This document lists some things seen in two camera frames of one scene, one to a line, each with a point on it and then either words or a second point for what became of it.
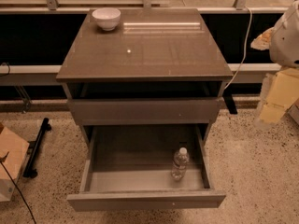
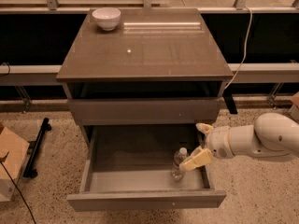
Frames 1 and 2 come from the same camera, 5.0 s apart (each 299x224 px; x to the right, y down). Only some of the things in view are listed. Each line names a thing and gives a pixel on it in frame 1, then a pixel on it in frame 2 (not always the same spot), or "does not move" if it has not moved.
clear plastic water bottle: [179, 164] does not move
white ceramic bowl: [106, 18] does not move
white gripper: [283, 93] -> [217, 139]
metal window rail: [39, 75] does not move
